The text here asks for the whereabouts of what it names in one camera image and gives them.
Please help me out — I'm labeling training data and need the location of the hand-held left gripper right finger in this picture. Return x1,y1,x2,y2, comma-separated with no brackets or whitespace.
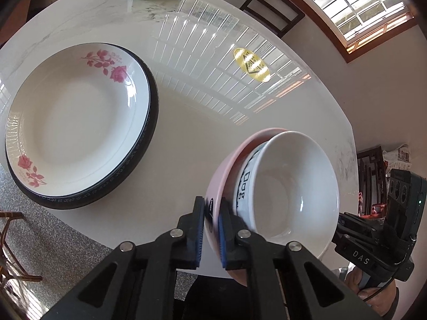
218,198,371,320

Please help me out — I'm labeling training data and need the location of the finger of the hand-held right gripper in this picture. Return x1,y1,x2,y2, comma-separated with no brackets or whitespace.
336,211,388,241

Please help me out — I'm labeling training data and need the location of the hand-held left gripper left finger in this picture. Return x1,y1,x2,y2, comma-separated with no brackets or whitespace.
40,196,205,320

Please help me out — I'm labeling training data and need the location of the large white bowl pink band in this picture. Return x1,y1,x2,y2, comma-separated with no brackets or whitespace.
234,131,340,261

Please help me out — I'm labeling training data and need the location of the blue and white patterned plate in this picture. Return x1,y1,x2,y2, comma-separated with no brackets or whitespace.
6,45,160,210

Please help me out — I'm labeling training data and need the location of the white plate with pink roses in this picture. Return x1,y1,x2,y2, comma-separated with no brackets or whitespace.
5,43,149,197

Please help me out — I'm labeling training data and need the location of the person's right hand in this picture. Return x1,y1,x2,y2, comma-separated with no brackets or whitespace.
345,267,400,319

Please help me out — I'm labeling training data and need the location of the newspaper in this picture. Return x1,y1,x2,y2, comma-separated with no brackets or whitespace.
383,143,412,174

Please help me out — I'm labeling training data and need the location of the dark carved wooden furniture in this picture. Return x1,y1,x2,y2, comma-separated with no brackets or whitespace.
356,146,389,221

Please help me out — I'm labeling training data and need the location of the yellow oval sticker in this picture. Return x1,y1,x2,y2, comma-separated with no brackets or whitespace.
233,47,271,83

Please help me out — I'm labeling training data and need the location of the brown framed window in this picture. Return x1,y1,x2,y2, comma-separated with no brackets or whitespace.
257,0,419,63

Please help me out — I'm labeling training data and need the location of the light wooden chair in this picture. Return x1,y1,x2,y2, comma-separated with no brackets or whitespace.
0,211,43,287

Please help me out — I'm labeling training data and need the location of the dark wooden chair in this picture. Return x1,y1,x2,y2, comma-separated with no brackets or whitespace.
239,0,306,39

